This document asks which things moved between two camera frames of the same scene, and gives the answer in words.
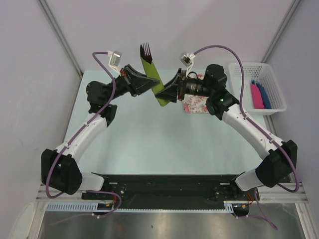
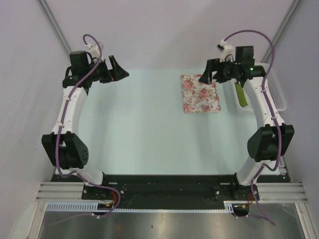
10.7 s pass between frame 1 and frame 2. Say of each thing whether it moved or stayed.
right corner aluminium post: stayed
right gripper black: moved
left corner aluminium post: stayed
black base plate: stayed
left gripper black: moved
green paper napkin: moved
